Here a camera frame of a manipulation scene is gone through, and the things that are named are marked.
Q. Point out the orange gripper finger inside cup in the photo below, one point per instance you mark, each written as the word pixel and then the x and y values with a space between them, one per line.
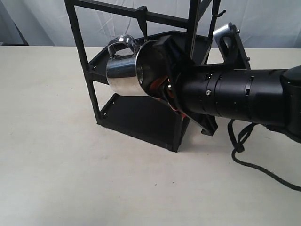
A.
pixel 156 84

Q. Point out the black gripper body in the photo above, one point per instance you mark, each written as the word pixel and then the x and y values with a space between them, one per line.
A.
pixel 168 92

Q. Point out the shiny stainless steel mug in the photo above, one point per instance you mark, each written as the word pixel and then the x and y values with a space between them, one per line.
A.
pixel 124 69

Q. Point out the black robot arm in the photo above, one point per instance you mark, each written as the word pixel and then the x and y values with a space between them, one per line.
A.
pixel 269 97

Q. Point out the black metal rack stand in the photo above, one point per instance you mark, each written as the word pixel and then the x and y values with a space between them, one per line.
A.
pixel 143 117

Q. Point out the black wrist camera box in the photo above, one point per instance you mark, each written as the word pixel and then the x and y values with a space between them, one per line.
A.
pixel 171 51

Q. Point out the silver black camera mount bracket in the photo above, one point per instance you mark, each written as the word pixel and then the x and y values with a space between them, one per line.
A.
pixel 230 46

